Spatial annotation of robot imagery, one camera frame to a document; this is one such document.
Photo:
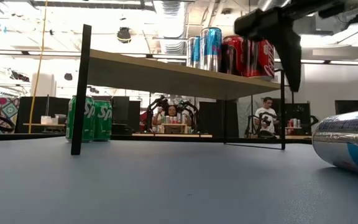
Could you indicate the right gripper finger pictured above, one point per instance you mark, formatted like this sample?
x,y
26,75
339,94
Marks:
x,y
287,53

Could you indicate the silver blue Red Bull can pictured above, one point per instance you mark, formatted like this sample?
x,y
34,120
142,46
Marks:
x,y
210,53
346,140

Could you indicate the dark blue Red Bull can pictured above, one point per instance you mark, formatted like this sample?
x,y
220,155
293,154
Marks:
x,y
194,53

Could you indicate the black background robot arm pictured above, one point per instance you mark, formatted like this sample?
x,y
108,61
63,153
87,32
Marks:
x,y
149,115
193,113
267,134

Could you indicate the wooden shelf with black legs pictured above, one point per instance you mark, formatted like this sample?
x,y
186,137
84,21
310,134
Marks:
x,y
166,77

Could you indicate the small background wooden shelf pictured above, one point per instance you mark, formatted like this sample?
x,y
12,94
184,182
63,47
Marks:
x,y
174,124

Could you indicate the black partition panel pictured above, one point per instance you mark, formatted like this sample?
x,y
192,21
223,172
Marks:
x,y
301,112
213,119

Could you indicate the person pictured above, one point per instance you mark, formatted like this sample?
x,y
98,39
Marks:
x,y
267,113
171,110

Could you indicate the black computer monitor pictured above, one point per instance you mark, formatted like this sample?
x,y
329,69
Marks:
x,y
348,105

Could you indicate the background wooden table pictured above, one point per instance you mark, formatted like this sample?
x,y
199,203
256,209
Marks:
x,y
171,135

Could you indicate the black ceiling-hung device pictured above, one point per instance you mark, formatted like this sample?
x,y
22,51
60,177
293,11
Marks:
x,y
124,35

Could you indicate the black screen panel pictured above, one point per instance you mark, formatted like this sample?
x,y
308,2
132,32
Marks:
x,y
121,109

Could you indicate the green Sprite can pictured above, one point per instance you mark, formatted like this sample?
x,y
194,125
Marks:
x,y
102,121
89,124

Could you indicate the small black round fixture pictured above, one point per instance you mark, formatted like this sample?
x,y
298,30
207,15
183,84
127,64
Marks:
x,y
68,76

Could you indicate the white cup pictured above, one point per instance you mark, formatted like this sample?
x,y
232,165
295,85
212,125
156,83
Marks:
x,y
55,121
46,120

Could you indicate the white cylindrical column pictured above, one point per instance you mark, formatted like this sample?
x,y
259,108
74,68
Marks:
x,y
43,85

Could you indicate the wooden ledge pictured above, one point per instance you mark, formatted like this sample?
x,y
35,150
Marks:
x,y
36,124

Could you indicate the colourful patchwork quilt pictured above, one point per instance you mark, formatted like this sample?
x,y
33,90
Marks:
x,y
2,107

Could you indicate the silver ventilation duct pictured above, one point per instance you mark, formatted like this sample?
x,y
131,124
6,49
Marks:
x,y
273,3

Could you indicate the corrugated silver duct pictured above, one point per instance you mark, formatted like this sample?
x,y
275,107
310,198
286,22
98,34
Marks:
x,y
171,21

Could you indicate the black table frame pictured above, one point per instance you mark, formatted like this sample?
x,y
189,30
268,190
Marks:
x,y
26,137

